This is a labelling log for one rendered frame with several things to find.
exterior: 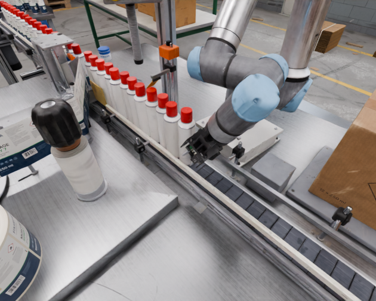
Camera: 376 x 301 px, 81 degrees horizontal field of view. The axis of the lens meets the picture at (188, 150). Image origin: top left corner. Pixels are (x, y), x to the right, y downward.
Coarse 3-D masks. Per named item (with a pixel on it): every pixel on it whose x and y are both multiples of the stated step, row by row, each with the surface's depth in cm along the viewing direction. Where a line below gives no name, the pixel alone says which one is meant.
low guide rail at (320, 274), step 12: (108, 108) 91; (156, 144) 76; (168, 156) 72; (204, 180) 65; (216, 192) 62; (228, 204) 60; (264, 228) 54; (276, 240) 52; (288, 252) 51; (300, 264) 50; (312, 264) 48; (324, 276) 47; (336, 288) 46; (348, 300) 45; (360, 300) 44
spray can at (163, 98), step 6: (162, 96) 65; (162, 102) 65; (156, 108) 68; (162, 108) 67; (156, 114) 69; (162, 114) 67; (162, 120) 69; (162, 126) 71; (162, 132) 72; (162, 138) 74; (162, 144) 77
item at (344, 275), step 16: (128, 128) 87; (208, 176) 70; (208, 192) 66; (224, 192) 66; (240, 192) 66; (256, 208) 62; (272, 224) 59; (288, 224) 59; (288, 240) 56; (304, 240) 56; (288, 256) 53; (304, 256) 53; (320, 256) 53; (304, 272) 52; (336, 272) 50; (352, 272) 50; (352, 288) 48; (368, 288) 48
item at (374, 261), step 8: (224, 160) 64; (232, 168) 63; (240, 168) 62; (248, 176) 60; (256, 184) 59; (264, 184) 58; (272, 192) 56; (280, 200) 55; (288, 200) 54; (296, 208) 53; (304, 216) 52; (312, 216) 51; (320, 224) 50; (328, 232) 49; (336, 232) 49; (344, 240) 47; (352, 248) 47; (360, 248) 46; (360, 256) 46; (368, 256) 45
